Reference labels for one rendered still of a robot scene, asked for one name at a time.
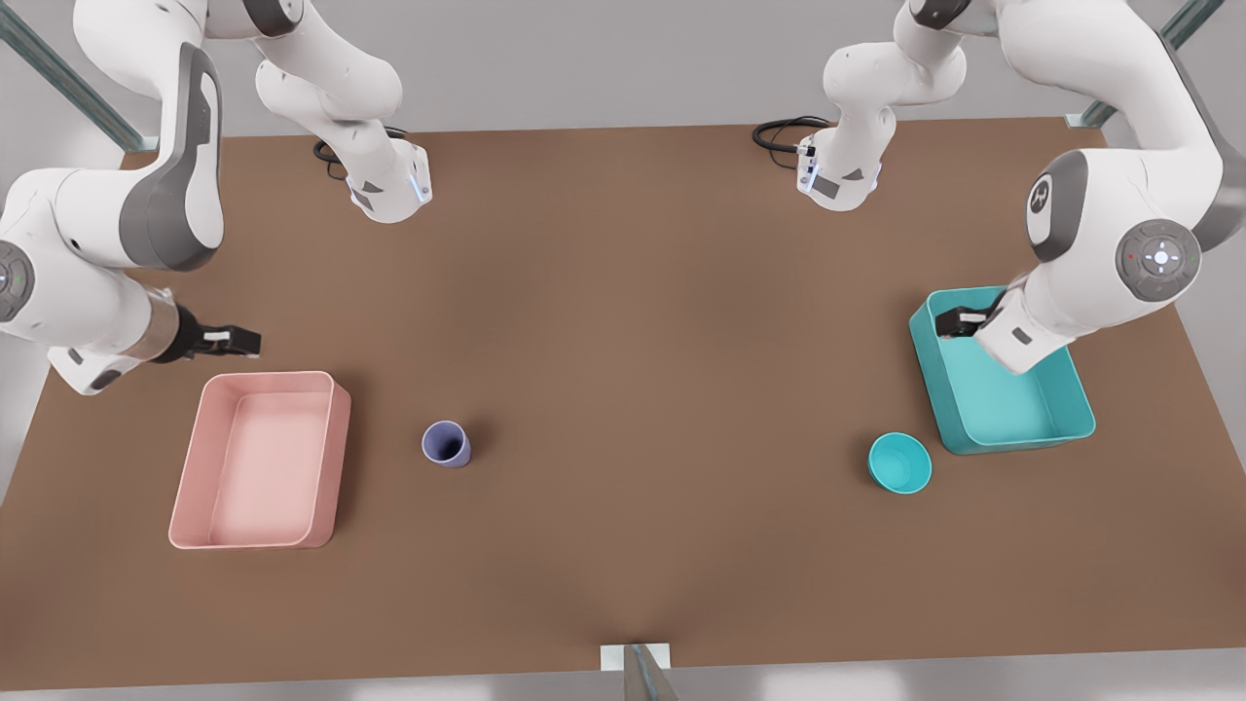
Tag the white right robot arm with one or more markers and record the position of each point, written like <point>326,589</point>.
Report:
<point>165,195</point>

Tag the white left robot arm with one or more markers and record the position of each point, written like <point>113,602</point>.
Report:
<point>1119,195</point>

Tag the teal rectangular box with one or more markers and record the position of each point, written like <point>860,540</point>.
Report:
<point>1003,389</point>

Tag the pink rectangular box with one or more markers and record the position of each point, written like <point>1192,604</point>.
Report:
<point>261,460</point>

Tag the teal bowl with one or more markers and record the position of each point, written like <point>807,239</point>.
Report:
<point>899,462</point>

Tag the purple cup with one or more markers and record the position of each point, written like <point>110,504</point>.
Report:
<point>446,444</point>

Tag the silver frame post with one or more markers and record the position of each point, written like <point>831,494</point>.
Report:
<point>68,83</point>
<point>638,672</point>
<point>1144,73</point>

